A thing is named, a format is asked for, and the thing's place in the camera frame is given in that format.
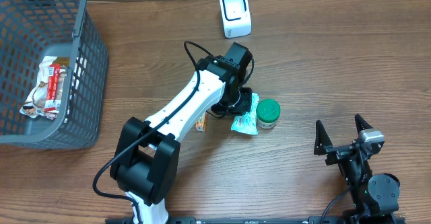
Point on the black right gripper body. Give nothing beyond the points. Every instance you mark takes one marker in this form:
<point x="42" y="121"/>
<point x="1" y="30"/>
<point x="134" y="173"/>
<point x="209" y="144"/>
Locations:
<point x="340" y="153"/>

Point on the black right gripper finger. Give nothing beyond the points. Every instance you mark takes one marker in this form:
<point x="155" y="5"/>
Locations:
<point x="362" y="127"/>
<point x="322" y="141"/>

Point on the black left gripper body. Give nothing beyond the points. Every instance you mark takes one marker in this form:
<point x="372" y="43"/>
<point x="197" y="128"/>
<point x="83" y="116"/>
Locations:
<point x="246" y="100"/>

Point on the teal snack packet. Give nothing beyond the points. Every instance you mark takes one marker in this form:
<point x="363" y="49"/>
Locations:
<point x="247" y="123"/>

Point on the green lid jar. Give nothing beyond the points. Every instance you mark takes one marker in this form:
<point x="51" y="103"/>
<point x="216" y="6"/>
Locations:
<point x="268" y="112"/>

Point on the red snack stick packet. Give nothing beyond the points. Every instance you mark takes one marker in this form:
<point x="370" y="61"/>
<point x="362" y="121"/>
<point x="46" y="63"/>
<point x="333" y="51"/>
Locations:
<point x="52" y="103"/>

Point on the brown cookie bag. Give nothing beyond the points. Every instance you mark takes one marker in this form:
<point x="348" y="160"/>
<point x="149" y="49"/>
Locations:
<point x="34" y="105"/>

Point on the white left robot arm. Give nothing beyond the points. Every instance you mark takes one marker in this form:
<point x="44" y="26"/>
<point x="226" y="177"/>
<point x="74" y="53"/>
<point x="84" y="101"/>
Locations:
<point x="146" y="159"/>

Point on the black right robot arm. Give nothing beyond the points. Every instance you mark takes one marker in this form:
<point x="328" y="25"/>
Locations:
<point x="375" y="197"/>

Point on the grey plastic mesh basket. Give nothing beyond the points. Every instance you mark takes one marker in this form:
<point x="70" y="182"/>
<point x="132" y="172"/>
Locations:
<point x="31" y="30"/>

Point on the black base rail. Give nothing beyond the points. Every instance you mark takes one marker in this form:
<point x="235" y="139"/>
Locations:
<point x="309" y="220"/>

